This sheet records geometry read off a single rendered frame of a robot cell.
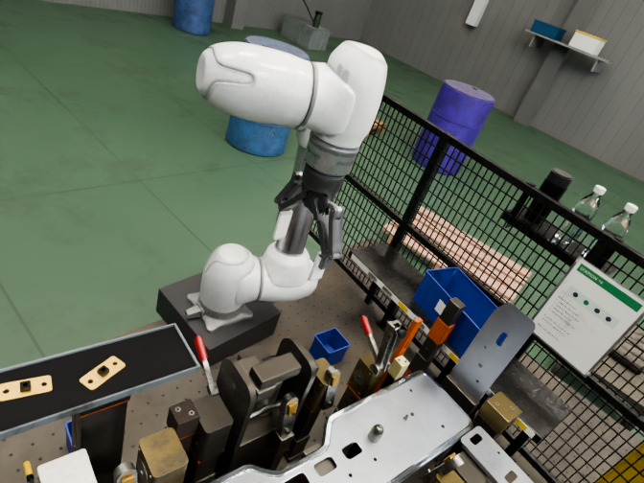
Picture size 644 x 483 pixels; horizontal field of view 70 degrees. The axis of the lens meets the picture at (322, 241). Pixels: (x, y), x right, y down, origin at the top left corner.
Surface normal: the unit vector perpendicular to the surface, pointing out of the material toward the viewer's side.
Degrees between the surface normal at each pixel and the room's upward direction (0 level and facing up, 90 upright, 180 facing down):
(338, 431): 0
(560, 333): 90
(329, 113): 93
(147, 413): 0
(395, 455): 0
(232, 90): 88
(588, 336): 90
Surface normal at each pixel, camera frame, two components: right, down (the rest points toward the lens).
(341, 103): 0.15, 0.52
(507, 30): -0.66, 0.23
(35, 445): 0.29, -0.79
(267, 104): 0.14, 0.76
